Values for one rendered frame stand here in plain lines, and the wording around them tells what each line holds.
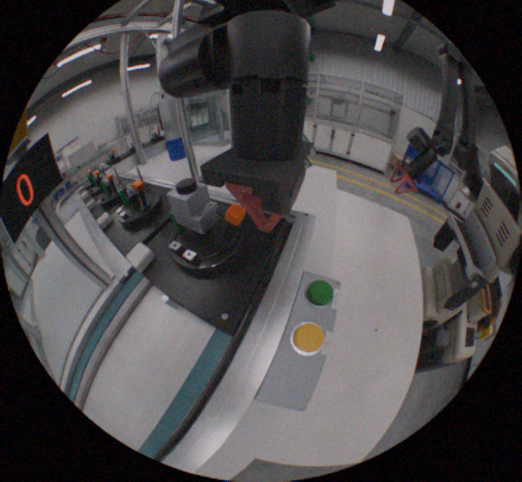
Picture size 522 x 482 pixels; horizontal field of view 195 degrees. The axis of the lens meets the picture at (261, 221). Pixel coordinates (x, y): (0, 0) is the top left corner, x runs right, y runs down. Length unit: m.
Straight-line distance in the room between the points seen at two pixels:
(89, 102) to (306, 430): 11.23
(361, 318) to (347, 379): 0.14
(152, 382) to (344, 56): 9.32
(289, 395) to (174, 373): 0.18
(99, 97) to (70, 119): 1.96
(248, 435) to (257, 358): 0.21
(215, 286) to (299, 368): 0.16
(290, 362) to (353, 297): 0.23
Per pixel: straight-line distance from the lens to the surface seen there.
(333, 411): 0.39
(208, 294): 0.24
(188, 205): 0.20
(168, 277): 0.28
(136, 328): 0.36
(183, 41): 0.18
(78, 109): 10.93
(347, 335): 0.37
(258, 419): 0.36
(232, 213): 0.18
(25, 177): 0.26
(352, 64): 8.96
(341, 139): 4.12
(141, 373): 0.35
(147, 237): 0.37
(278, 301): 0.24
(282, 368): 0.23
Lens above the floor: 1.19
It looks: 44 degrees down
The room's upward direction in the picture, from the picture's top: straight up
